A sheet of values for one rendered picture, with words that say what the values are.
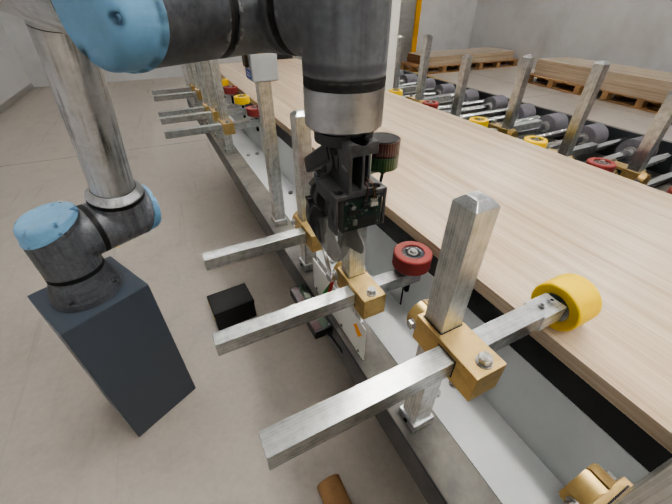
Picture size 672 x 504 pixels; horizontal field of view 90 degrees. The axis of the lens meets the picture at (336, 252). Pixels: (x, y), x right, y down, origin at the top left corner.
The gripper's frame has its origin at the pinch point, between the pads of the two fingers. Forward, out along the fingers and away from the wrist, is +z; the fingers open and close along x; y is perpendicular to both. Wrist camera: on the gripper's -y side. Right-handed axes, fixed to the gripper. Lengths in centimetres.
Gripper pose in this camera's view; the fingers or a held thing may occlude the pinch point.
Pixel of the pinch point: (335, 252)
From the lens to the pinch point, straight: 53.5
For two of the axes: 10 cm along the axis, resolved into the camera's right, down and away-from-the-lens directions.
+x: 9.0, -2.6, 3.4
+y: 4.3, 5.5, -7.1
